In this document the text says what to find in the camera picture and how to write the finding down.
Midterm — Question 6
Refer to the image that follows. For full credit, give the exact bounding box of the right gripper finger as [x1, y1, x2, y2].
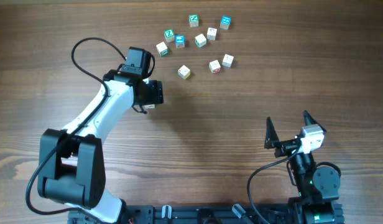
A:
[303, 110, 327, 134]
[264, 117, 280, 149]

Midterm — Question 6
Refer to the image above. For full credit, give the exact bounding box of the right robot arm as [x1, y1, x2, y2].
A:
[264, 111, 345, 223]

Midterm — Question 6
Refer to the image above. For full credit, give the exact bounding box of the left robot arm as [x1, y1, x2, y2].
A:
[37, 47, 164, 223]

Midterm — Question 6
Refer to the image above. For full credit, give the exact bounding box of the white block yellow side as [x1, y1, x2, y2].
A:
[178, 65, 191, 80]

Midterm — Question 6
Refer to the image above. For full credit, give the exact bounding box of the white block teal side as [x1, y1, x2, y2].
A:
[156, 42, 168, 57]

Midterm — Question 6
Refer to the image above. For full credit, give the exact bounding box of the green Z block left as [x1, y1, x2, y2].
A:
[164, 29, 175, 42]

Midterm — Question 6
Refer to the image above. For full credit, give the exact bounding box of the green z block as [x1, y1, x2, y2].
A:
[164, 29, 175, 42]
[188, 14, 199, 27]

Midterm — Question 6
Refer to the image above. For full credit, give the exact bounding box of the blue block centre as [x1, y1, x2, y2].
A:
[175, 35, 185, 48]

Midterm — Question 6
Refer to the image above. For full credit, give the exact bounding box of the white block red Q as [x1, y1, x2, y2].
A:
[209, 60, 221, 73]

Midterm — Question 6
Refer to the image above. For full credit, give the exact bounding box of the white block green side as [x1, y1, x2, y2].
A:
[195, 34, 207, 48]

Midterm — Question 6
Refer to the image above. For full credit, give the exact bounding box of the green Z block far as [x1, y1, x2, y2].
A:
[188, 14, 199, 27]

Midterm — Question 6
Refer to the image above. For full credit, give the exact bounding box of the white block blue side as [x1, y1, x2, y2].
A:
[222, 54, 234, 68]

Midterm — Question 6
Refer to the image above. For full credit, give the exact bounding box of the white block red side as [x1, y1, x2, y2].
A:
[206, 27, 217, 40]

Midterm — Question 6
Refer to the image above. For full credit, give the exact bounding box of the blue block far right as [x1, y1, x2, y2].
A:
[220, 16, 231, 30]

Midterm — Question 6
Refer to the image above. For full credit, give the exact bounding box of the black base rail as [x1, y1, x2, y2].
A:
[67, 203, 345, 224]

